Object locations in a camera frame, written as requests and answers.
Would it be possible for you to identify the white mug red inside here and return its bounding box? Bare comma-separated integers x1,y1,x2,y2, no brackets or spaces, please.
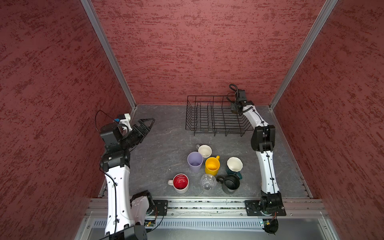
168,174,189,194

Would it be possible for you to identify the small cream mug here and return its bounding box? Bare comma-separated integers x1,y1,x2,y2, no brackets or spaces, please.
196,145,212,159

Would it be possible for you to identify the lilac plastic cup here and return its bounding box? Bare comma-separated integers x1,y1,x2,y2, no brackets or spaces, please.
187,152,204,173

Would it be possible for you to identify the black wire dish rack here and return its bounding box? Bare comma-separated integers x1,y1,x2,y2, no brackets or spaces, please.
186,94,253,136

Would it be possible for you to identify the black mounting plate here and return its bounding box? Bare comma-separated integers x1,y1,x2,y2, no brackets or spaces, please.
245,200,287,218
150,200,169,216

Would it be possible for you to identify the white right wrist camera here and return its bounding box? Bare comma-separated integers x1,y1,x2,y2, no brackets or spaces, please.
236,90,247,102

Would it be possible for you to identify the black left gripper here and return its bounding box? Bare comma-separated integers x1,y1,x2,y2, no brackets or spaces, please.
120,118,156,149

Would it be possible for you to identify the yellow mug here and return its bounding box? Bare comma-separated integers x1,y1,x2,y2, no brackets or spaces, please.
205,156,221,176

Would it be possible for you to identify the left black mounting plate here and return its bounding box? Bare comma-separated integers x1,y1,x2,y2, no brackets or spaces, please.
150,200,169,216

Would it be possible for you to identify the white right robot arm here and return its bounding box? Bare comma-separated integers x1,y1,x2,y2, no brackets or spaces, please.
231,101,284,216

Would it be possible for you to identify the left aluminium corner post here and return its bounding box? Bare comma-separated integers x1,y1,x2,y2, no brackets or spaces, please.
81,0,137,112

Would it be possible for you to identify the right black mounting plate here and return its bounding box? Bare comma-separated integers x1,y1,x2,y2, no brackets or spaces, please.
245,200,287,218

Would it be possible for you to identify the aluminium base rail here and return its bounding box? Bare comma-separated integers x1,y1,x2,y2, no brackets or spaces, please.
83,197,329,230

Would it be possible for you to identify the clear glass cup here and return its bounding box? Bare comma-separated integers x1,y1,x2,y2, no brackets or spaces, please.
201,174,217,191

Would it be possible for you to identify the right aluminium corner post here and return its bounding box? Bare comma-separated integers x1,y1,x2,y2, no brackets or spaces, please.
269,0,338,111

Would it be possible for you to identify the dark green white-inside mug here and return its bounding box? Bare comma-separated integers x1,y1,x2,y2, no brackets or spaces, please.
226,157,243,180

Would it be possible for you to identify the black mug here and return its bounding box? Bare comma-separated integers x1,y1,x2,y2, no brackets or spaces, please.
216,175,241,195

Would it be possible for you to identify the aluminium corner post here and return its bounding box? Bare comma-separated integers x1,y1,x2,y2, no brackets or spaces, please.
269,0,338,111
81,0,137,112

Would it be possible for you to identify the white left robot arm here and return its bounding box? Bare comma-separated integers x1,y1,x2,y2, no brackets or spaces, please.
99,118,155,240

